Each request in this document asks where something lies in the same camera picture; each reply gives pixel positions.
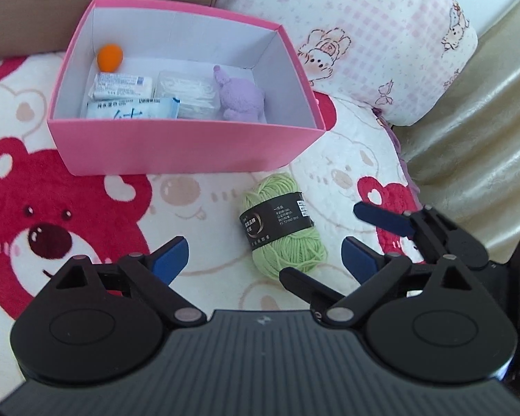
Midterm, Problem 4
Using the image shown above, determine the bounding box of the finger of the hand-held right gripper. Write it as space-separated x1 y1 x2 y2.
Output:
353 203 461 266
279 267 348 324

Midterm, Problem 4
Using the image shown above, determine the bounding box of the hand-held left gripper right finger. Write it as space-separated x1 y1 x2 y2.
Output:
323 237 473 328

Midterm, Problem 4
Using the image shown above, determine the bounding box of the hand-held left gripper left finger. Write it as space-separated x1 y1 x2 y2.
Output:
47 236 207 329

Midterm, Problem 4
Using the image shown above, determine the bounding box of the green yarn ball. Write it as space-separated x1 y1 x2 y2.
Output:
238 172 329 279

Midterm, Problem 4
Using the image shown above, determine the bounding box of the pink cardboard box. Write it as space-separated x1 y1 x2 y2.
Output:
47 0 328 177

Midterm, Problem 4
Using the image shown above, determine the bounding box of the blue wet wipes pack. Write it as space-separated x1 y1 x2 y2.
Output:
86 97 182 120

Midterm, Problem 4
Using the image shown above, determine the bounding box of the clear plastic pack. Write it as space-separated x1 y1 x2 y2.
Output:
154 70 222 120

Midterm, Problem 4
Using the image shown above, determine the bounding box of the purple plush toy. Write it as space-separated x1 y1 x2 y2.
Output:
212 65 267 123

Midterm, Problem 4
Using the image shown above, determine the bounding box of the white tissue pack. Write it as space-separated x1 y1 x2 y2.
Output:
89 73 154 100

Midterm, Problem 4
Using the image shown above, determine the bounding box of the orange ball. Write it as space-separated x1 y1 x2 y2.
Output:
96 44 124 72

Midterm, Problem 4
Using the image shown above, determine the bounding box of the bear print blanket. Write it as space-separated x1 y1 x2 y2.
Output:
0 50 425 404

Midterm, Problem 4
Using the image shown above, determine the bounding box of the purple ruffled sheet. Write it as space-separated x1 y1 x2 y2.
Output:
370 106 423 200

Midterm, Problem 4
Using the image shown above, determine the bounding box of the beige padded headboard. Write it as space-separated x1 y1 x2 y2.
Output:
392 0 520 265

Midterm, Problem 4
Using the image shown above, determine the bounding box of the pink checked bunny pillow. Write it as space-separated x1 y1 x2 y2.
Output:
214 0 478 127

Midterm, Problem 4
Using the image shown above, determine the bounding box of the brown embroidered cushion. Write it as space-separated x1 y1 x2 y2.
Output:
0 0 239 63

